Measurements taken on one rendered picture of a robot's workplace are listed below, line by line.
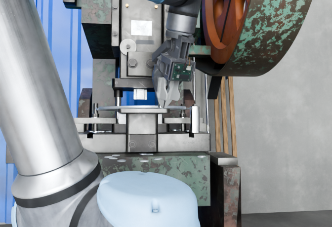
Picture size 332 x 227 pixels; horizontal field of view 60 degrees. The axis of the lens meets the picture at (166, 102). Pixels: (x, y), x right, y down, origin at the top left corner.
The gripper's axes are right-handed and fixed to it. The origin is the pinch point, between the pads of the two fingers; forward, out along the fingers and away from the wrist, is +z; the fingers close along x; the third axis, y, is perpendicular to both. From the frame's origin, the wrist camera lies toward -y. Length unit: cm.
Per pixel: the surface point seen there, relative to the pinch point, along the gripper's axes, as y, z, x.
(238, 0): -27, -33, 37
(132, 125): -6.6, 10.2, -5.6
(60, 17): -166, -4, -14
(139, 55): -21.0, -8.9, -1.5
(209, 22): -54, -22, 44
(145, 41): -25.1, -13.2, 1.8
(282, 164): -72, 77, 153
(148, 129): -4.8, 10.5, -0.9
